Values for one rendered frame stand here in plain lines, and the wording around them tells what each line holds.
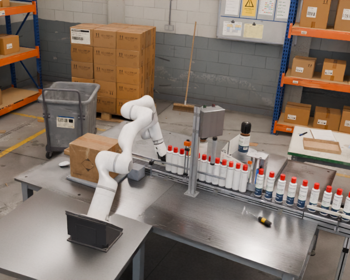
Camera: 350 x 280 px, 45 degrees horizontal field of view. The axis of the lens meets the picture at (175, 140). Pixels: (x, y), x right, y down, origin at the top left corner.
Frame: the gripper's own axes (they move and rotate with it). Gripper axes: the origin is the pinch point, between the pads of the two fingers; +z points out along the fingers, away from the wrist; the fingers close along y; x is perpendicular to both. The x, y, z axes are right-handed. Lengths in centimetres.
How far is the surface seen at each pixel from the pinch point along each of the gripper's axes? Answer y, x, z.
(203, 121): -18, -51, -31
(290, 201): -3, -92, 36
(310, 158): 111, -83, 48
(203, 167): -2.5, -34.0, 6.8
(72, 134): 112, 193, -8
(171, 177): -5.5, -6.4, 11.6
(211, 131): -12, -52, -22
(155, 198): -34.9, -8.4, 15.1
